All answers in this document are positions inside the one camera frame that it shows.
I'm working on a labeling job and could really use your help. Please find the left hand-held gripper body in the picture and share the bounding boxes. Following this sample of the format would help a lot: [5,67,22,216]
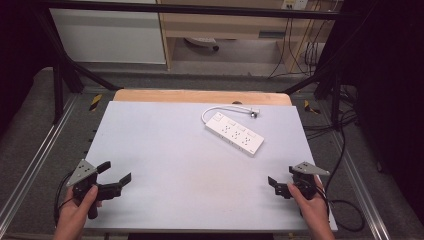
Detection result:
[65,158,103,220]

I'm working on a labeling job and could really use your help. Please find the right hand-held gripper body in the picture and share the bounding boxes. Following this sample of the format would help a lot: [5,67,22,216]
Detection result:
[288,161,331,202]

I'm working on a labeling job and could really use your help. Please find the person's right hand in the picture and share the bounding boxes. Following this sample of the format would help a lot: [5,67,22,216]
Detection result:
[287,175,336,240]

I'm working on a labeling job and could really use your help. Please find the person's left hand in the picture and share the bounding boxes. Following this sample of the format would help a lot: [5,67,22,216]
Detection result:
[53,184,103,240]

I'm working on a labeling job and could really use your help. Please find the white power strip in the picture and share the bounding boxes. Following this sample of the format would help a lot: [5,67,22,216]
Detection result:
[204,112,266,158]

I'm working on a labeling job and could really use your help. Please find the black metal stand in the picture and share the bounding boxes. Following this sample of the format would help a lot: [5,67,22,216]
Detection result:
[283,19,363,131]
[33,6,123,125]

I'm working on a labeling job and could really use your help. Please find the wooden table board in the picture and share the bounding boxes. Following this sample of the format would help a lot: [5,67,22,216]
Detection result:
[112,88,293,107]

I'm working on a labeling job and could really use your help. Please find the dark curtain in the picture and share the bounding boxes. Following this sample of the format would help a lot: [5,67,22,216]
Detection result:
[0,0,56,134]
[328,0,424,218]

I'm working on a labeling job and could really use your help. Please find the white cabinet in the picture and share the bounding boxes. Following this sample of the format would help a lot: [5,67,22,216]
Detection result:
[49,0,167,65]

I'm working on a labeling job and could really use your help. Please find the grey chair base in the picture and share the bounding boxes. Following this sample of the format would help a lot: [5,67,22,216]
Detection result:
[183,36,221,53]

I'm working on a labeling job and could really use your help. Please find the light wooden desk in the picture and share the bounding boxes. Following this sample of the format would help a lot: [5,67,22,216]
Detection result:
[156,0,336,72]

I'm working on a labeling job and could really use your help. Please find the black metal crossbar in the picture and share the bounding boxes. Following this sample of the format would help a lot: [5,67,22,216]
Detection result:
[41,0,363,20]

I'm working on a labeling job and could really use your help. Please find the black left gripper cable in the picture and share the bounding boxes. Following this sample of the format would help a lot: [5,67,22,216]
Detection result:
[53,170,76,228]

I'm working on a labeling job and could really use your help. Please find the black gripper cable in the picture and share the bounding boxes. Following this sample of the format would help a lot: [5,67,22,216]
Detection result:
[323,128,366,233]
[53,170,76,228]

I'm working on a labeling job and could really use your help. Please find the aluminium rail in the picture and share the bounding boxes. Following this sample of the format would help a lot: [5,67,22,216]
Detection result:
[318,99,392,240]
[0,94,80,228]

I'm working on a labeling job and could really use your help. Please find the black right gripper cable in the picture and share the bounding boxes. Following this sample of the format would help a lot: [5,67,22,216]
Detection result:
[323,128,366,233]

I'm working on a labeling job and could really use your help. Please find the white power strip cable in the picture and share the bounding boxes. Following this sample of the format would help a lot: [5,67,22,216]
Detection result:
[200,105,254,125]

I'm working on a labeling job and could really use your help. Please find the bundle of black cables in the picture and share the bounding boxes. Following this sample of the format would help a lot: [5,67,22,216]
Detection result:
[267,9,329,80]

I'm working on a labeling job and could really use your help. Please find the white wall socket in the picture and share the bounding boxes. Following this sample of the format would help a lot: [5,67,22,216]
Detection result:
[280,0,309,11]

